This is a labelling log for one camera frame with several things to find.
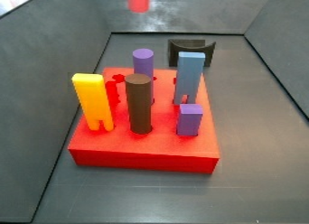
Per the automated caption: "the red hexagon rod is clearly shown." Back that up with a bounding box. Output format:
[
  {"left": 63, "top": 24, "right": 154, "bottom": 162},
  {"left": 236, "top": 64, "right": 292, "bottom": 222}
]
[{"left": 129, "top": 0, "right": 150, "bottom": 13}]

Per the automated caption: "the red peg board base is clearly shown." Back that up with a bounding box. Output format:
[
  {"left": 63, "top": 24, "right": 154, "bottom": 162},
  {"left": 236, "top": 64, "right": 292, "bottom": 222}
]
[{"left": 69, "top": 67, "right": 220, "bottom": 173}]

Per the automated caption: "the purple square block peg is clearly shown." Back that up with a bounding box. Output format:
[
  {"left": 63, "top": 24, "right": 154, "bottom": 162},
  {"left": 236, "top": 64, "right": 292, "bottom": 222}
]
[{"left": 177, "top": 104, "right": 204, "bottom": 136}]

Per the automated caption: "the dark brown cylinder peg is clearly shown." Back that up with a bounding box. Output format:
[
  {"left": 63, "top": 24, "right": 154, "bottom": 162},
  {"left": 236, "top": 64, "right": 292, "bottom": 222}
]
[{"left": 125, "top": 73, "right": 153, "bottom": 135}]

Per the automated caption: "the short red flower peg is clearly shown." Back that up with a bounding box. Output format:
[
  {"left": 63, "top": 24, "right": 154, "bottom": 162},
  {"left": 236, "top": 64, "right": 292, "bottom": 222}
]
[{"left": 106, "top": 81, "right": 121, "bottom": 107}]

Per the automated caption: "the purple cylinder peg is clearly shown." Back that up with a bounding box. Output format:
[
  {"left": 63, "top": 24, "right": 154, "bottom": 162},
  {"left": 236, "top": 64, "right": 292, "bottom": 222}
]
[{"left": 131, "top": 48, "right": 156, "bottom": 104}]

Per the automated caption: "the blue forked block peg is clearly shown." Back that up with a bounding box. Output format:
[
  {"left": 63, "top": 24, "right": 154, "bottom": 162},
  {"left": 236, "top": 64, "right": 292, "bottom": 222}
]
[{"left": 174, "top": 51, "right": 205, "bottom": 105}]

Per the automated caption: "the yellow forked block peg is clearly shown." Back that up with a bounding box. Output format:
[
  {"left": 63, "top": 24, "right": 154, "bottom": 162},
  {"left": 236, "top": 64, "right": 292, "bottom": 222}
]
[{"left": 71, "top": 73, "right": 114, "bottom": 131}]

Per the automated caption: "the black curved cradle stand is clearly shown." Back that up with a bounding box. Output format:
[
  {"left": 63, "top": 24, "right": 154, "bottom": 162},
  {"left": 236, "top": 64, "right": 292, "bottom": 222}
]
[{"left": 168, "top": 39, "right": 217, "bottom": 67}]

